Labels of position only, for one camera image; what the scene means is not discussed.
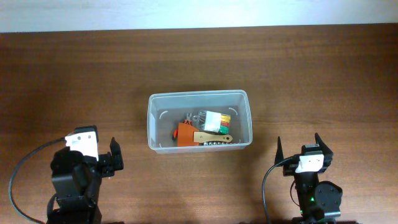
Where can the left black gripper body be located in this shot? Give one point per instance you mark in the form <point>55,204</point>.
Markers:
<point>104,167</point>

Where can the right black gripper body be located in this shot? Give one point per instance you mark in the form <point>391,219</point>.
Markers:
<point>288,169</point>

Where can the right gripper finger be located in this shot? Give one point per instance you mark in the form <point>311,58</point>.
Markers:
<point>324,148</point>
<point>279,156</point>

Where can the red handled pliers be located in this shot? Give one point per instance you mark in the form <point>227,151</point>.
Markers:
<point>187,121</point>

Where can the orange socket bit rail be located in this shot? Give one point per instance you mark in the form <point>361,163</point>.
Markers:
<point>210,143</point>

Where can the screwdriver set clear case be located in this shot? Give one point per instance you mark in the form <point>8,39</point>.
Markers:
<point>210,121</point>

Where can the clear plastic container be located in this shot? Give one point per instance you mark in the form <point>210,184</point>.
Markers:
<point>167,110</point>

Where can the orange scraper wooden handle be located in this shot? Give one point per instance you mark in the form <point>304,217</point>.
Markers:
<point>187,135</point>

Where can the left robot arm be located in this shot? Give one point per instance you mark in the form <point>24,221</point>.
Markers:
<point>77,173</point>

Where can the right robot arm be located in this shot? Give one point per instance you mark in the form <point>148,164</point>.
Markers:
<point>319,201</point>

